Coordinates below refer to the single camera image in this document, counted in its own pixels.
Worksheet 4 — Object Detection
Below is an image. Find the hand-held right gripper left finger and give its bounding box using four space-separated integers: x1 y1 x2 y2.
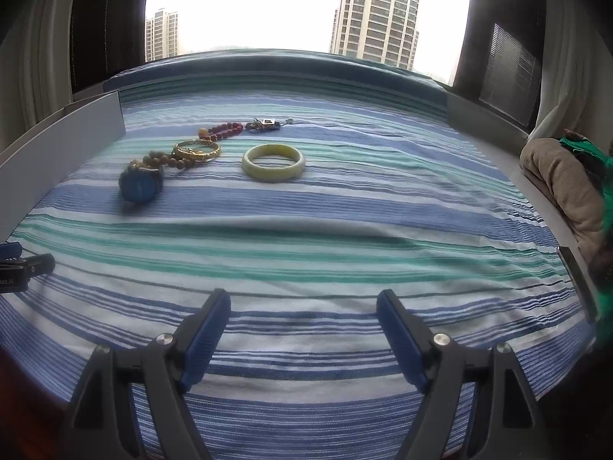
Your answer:
62 289 231 460

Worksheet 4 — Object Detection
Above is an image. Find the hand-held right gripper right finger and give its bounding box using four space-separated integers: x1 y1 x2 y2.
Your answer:
376 289 556 460

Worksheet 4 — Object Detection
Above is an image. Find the blue wrist watch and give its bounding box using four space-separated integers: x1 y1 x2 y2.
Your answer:
120 160 164 203

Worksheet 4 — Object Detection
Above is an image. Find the pale jade bangle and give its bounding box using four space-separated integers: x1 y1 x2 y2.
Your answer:
242 144 306 183

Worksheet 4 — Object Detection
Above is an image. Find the wooden bead bracelet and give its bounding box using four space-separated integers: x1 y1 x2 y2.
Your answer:
143 150 195 172

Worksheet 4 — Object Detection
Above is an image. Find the gold bangle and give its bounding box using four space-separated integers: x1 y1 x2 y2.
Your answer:
173 139 222 163

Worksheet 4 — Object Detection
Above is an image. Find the red bead bracelet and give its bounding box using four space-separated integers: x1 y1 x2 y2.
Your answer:
198 123 246 143

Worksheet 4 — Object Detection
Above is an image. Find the grey board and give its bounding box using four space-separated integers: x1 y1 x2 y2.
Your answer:
0 91 126 245

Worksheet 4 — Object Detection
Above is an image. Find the striped bed sheet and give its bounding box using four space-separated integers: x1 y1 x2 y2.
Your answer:
0 50 597 460

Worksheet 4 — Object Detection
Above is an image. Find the pale curtain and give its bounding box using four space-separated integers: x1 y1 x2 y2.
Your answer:
19 0 92 125

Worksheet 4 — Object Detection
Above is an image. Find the grey ledge panel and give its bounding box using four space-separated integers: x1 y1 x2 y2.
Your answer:
445 89 532 145

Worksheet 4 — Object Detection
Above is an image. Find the green cloth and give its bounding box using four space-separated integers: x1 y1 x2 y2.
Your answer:
558 129 613 346

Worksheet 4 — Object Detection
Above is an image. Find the small apartment building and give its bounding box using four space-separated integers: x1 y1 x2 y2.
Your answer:
145 8 179 62

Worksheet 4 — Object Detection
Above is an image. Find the tall apartment building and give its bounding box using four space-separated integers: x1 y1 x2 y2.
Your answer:
329 0 421 72

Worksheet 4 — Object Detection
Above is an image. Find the white curtain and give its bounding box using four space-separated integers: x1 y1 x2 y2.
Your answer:
529 0 613 145

